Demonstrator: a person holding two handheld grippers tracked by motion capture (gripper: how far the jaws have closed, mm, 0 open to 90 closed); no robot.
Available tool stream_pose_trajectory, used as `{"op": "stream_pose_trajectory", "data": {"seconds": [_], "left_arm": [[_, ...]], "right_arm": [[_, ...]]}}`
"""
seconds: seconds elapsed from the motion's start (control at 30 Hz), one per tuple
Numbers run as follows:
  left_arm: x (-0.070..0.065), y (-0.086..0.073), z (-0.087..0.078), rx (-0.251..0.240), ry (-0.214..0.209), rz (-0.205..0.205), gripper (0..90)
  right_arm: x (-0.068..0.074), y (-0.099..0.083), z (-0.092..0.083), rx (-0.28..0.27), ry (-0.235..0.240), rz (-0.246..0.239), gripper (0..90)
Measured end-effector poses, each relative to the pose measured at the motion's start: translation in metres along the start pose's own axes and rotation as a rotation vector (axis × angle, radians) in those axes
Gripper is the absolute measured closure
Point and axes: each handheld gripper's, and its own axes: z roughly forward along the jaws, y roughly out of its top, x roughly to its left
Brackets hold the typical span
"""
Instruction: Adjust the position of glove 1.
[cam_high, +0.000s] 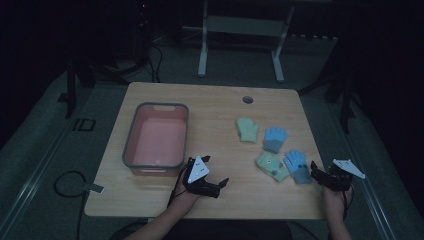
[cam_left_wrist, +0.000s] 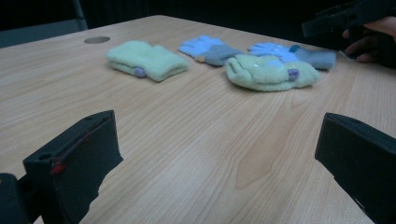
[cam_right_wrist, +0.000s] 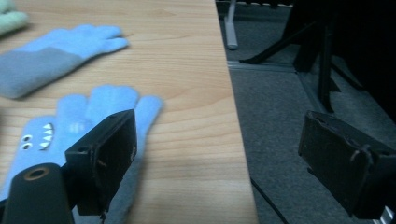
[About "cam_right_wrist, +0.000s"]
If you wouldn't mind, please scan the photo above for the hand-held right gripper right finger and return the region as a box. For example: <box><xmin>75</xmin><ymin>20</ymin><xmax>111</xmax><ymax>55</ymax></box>
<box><xmin>298</xmin><ymin>110</ymin><xmax>396</xmax><ymax>220</ymax></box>

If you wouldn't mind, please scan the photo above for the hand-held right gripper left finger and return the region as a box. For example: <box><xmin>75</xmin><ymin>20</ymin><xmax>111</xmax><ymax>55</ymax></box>
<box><xmin>62</xmin><ymin>108</ymin><xmax>138</xmax><ymax>217</ymax></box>

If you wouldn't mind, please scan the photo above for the plain blue glove grey cuff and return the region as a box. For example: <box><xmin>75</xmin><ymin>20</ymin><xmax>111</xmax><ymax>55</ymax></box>
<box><xmin>0</xmin><ymin>23</ymin><xmax>130</xmax><ymax>100</ymax></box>

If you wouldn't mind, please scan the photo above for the black stand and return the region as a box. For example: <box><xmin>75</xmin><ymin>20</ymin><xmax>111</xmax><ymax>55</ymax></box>
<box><xmin>239</xmin><ymin>0</ymin><xmax>366</xmax><ymax>114</ymax></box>

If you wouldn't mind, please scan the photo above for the black floor cable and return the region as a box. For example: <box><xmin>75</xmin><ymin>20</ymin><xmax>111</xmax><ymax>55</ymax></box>
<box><xmin>249</xmin><ymin>176</ymin><xmax>291</xmax><ymax>224</ymax></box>

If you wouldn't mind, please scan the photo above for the white desk frame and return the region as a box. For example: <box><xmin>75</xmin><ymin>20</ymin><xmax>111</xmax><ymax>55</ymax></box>
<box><xmin>223</xmin><ymin>0</ymin><xmax>239</xmax><ymax>51</ymax></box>

